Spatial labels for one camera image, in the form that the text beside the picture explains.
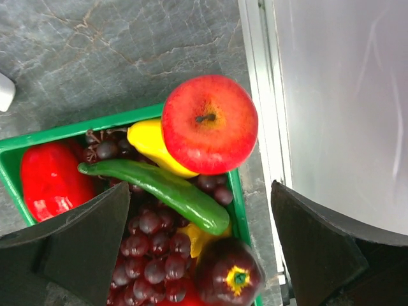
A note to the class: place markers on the green chili pepper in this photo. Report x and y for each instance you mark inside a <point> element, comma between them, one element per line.
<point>177,193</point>

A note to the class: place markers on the aluminium frame post right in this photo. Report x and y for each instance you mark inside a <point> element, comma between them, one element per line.
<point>270,160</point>

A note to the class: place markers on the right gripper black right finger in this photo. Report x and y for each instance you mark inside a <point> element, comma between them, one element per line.
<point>333,259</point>

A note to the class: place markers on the dark purple mangosteen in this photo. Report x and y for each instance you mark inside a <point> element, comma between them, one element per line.
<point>228,273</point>

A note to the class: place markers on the silver clothes rack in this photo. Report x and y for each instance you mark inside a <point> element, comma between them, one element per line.
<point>7,92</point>

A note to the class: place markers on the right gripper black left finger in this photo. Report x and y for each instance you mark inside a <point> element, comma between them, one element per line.
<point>68,259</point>

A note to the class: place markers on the green fruit tray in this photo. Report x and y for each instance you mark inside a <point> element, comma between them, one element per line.
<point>221,188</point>

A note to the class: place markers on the yellow pepper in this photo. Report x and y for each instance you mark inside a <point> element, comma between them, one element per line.
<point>146,137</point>

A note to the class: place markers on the red bell pepper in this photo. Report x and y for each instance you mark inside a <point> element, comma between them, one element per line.
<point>51,182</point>

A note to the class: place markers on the red apple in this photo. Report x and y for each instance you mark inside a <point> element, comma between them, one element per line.
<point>209,124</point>

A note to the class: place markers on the yellow mango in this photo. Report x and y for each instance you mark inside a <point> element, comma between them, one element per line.
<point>199,238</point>

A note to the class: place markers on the purple grape bunch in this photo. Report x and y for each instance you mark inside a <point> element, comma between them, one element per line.
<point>153,257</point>

